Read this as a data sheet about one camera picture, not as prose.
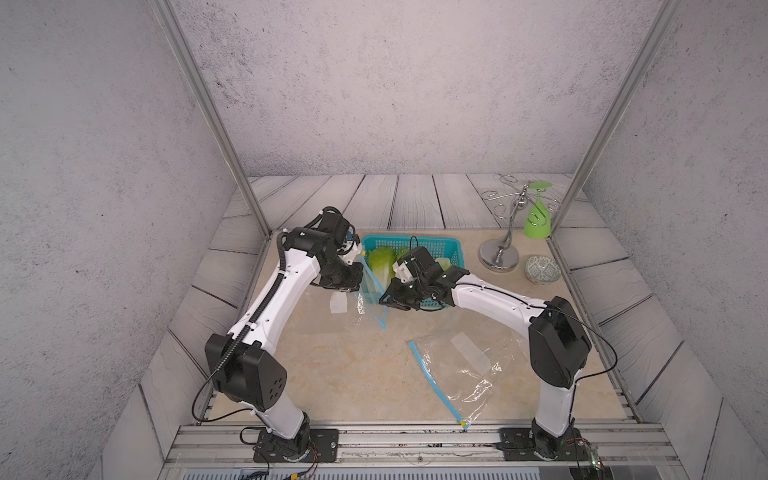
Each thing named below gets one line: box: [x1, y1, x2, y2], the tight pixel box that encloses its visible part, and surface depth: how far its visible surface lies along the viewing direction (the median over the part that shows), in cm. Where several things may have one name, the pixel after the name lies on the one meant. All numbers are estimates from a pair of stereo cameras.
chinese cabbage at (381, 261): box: [367, 246, 407, 292], surface depth 102 cm
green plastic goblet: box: [524, 181, 553, 239], surface depth 89 cm
